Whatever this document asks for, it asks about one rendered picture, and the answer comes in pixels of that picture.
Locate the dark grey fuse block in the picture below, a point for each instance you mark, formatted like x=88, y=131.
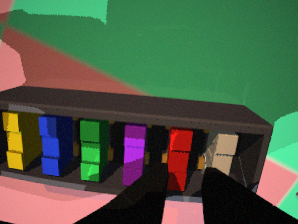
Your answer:
x=75, y=139

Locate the red fuse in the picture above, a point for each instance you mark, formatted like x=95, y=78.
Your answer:
x=179, y=148

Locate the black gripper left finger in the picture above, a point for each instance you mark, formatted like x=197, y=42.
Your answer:
x=141, y=203

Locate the purple fuse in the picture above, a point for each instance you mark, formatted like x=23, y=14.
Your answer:
x=134, y=152

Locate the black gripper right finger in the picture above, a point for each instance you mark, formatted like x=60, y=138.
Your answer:
x=224, y=201

